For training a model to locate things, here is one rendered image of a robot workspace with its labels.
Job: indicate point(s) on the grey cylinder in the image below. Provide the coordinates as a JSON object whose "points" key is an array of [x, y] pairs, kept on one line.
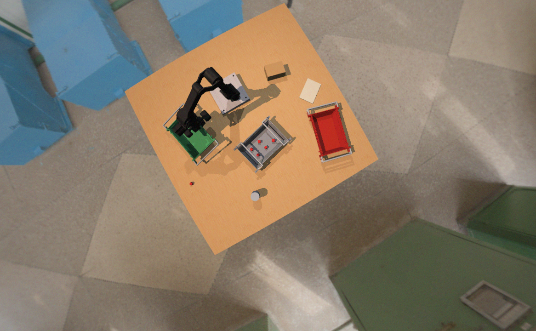
{"points": [[255, 196]]}

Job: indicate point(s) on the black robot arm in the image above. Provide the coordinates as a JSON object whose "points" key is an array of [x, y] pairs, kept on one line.
{"points": [[186, 116]]}

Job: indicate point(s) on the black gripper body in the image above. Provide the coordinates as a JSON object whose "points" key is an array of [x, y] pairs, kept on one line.
{"points": [[199, 122]]}

